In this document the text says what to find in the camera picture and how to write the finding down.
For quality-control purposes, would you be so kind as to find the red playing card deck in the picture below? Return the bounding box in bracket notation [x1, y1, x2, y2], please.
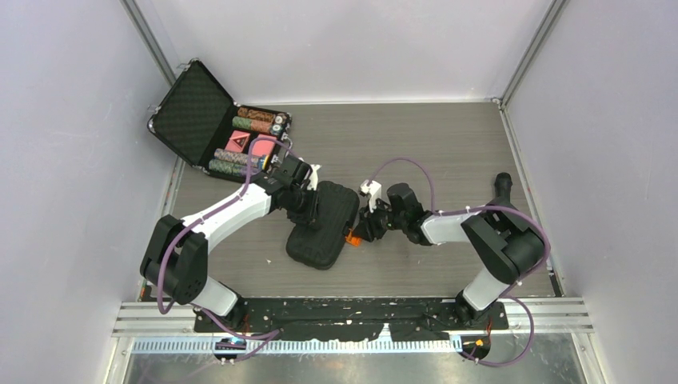
[249, 134, 277, 158]

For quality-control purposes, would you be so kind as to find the black cylinder flashlight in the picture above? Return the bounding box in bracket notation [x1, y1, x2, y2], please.
[493, 172, 513, 202]

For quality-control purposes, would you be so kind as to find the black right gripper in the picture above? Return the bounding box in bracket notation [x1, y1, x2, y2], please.
[352, 197, 407, 242]

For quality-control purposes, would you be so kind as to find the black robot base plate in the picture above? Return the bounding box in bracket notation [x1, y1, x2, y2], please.
[194, 297, 509, 342]

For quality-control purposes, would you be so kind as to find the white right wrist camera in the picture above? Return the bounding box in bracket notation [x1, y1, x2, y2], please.
[358, 179, 382, 213]

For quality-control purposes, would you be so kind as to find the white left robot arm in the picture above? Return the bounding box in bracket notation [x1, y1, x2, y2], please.
[140, 156, 320, 331]

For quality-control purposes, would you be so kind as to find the black plastic tool case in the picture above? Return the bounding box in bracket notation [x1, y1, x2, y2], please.
[285, 181, 360, 270]

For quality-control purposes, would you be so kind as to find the black aluminium poker chip case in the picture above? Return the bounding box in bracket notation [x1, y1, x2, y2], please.
[147, 58, 292, 182]

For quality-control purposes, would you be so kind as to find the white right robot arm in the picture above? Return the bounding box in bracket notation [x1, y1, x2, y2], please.
[353, 172, 546, 329]

